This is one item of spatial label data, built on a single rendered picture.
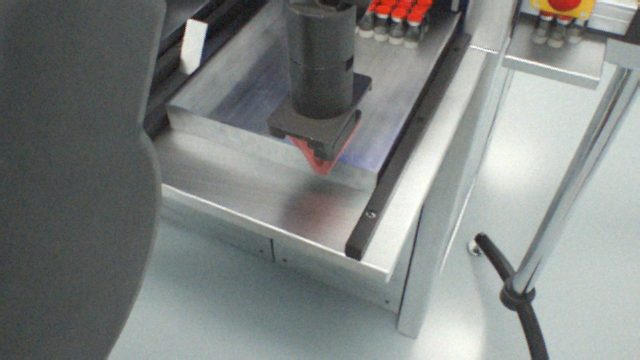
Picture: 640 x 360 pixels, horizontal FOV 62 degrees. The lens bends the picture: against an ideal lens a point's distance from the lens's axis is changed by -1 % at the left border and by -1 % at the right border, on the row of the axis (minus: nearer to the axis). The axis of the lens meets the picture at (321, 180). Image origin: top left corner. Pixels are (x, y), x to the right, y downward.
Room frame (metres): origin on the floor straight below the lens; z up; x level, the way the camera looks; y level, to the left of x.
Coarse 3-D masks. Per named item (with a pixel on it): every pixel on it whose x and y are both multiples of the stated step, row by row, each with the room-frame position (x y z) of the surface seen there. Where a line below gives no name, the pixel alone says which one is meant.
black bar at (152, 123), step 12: (216, 48) 0.62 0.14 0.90; (204, 60) 0.59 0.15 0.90; (192, 72) 0.56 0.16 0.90; (180, 84) 0.54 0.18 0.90; (168, 96) 0.51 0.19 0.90; (156, 108) 0.49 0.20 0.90; (144, 120) 0.47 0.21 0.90; (156, 120) 0.47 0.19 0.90; (168, 120) 0.49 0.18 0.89; (156, 132) 0.46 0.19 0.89
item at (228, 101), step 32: (256, 32) 0.66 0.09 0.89; (448, 32) 0.63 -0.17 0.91; (224, 64) 0.59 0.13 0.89; (256, 64) 0.60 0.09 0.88; (384, 64) 0.60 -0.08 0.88; (416, 64) 0.60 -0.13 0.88; (192, 96) 0.52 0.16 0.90; (224, 96) 0.54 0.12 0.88; (256, 96) 0.54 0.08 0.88; (384, 96) 0.54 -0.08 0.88; (416, 96) 0.50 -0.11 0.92; (192, 128) 0.47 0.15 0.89; (224, 128) 0.45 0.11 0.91; (256, 128) 0.48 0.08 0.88; (384, 128) 0.48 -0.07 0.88; (288, 160) 0.41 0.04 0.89; (352, 160) 0.42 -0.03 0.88; (384, 160) 0.39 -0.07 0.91
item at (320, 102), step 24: (288, 72) 0.38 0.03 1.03; (312, 72) 0.36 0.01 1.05; (336, 72) 0.37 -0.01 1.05; (288, 96) 0.39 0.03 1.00; (312, 96) 0.36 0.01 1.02; (336, 96) 0.37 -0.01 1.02; (360, 96) 0.39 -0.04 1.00; (288, 120) 0.36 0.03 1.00; (312, 120) 0.36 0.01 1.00; (336, 120) 0.36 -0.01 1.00; (312, 144) 0.34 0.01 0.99
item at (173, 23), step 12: (168, 0) 0.77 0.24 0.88; (180, 0) 0.77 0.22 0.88; (192, 0) 0.77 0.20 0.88; (204, 0) 0.77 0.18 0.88; (216, 0) 0.73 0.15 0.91; (168, 12) 0.74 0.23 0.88; (180, 12) 0.74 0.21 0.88; (192, 12) 0.74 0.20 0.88; (204, 12) 0.70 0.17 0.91; (168, 24) 0.70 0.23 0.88; (180, 24) 0.65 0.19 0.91; (168, 36) 0.62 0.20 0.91; (180, 36) 0.64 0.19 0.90; (168, 48) 0.62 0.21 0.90; (156, 60) 0.59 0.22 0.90
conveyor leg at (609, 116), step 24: (624, 72) 0.69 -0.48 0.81; (624, 96) 0.68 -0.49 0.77; (600, 120) 0.69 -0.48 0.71; (624, 120) 0.68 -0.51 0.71; (600, 144) 0.68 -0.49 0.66; (576, 168) 0.69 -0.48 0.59; (576, 192) 0.68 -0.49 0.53; (552, 216) 0.69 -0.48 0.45; (552, 240) 0.68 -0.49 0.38; (528, 264) 0.69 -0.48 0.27; (528, 288) 0.68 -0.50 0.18
